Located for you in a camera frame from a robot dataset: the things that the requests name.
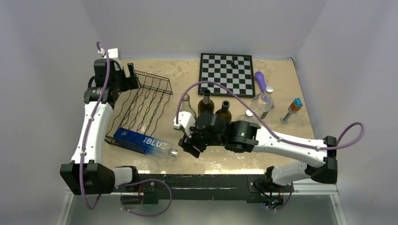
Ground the black wire wine rack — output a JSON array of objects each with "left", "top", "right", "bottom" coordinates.
[{"left": 105, "top": 71, "right": 173, "bottom": 145}]

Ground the blue square bottle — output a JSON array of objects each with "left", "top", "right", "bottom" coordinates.
[{"left": 113, "top": 128, "right": 178, "bottom": 159}]

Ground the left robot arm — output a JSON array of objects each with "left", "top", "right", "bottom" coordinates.
[{"left": 60, "top": 59, "right": 140, "bottom": 195}]

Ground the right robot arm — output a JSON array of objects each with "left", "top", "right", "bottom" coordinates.
[{"left": 173, "top": 112, "right": 338, "bottom": 191}]

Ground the green bottle grey neck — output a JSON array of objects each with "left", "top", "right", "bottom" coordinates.
[{"left": 198, "top": 89, "right": 214, "bottom": 115}]

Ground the clear empty wine bottle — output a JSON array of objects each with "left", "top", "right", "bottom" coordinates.
[{"left": 179, "top": 94, "right": 197, "bottom": 119}]

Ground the clear bottle near silver cap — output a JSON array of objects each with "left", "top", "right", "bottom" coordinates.
[{"left": 236, "top": 110, "right": 256, "bottom": 123}]

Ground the clear bottle silver cap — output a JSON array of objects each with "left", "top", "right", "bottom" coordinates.
[
  {"left": 251, "top": 86, "right": 274, "bottom": 119},
  {"left": 236, "top": 110, "right": 256, "bottom": 123}
]

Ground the clear bottle far silver cap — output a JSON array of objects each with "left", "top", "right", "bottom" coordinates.
[{"left": 251, "top": 86, "right": 274, "bottom": 119}]

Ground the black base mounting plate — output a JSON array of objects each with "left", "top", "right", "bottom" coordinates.
[{"left": 117, "top": 173, "right": 294, "bottom": 206}]

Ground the black white chessboard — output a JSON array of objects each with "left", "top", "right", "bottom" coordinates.
[{"left": 199, "top": 53, "right": 256, "bottom": 98}]

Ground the purple flashlight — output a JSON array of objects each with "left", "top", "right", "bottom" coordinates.
[{"left": 254, "top": 71, "right": 267, "bottom": 93}]

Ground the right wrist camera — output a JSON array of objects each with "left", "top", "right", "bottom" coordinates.
[{"left": 173, "top": 111, "right": 196, "bottom": 138}]

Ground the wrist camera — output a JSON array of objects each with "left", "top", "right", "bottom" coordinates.
[
  {"left": 173, "top": 111, "right": 196, "bottom": 138},
  {"left": 107, "top": 48, "right": 121, "bottom": 60}
]

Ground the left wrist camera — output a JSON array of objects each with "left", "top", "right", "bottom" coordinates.
[{"left": 107, "top": 48, "right": 121, "bottom": 60}]

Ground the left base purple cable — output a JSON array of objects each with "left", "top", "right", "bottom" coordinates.
[{"left": 119, "top": 179, "right": 173, "bottom": 218}]

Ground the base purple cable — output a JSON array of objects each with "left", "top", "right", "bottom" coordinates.
[
  {"left": 264, "top": 186, "right": 295, "bottom": 212},
  {"left": 119, "top": 179, "right": 173, "bottom": 218}
]

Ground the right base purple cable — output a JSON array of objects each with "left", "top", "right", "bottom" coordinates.
[{"left": 264, "top": 186, "right": 295, "bottom": 212}]

